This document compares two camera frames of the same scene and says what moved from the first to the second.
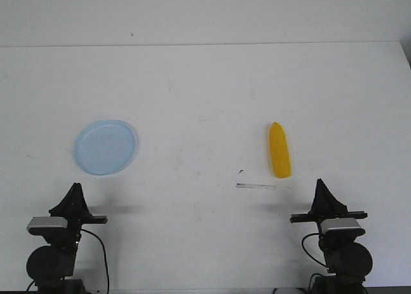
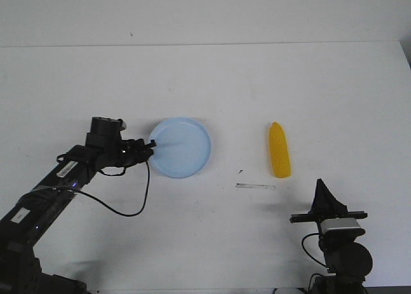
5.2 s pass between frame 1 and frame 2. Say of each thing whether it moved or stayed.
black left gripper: moved
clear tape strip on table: stayed
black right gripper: stayed
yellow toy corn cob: stayed
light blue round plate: moved
